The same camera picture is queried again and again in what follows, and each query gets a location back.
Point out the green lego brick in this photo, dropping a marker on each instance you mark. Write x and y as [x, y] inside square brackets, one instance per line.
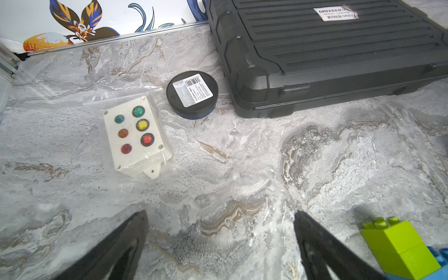
[390, 232]

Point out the black plastic tool case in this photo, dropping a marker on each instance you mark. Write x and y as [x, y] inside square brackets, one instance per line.
[284, 56]

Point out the long blue lego brick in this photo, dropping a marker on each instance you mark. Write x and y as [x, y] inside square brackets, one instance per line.
[439, 260]

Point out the black round tape roll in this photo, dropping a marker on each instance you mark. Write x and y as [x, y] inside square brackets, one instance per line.
[192, 95]

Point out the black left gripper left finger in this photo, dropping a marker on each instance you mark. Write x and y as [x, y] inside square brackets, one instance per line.
[116, 257]

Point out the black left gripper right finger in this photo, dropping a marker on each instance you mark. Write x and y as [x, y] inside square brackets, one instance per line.
[321, 251]

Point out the white button control box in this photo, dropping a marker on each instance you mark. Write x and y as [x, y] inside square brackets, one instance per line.
[137, 141]

